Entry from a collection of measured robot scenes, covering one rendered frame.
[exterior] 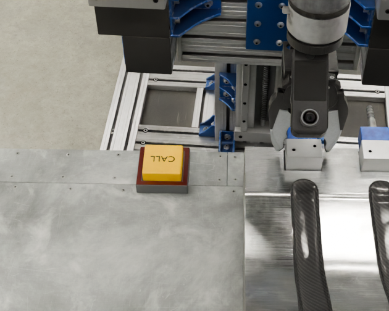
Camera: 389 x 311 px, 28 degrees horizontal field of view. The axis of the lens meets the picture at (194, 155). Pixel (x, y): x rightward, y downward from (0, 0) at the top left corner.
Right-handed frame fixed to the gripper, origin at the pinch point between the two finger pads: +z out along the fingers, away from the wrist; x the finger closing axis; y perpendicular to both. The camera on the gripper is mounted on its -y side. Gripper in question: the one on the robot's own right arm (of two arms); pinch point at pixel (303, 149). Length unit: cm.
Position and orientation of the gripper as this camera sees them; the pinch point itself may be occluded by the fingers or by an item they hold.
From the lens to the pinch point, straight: 111.7
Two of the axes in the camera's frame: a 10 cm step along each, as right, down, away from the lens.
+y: 0.4, -7.4, 6.7
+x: -10.0, -0.2, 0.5
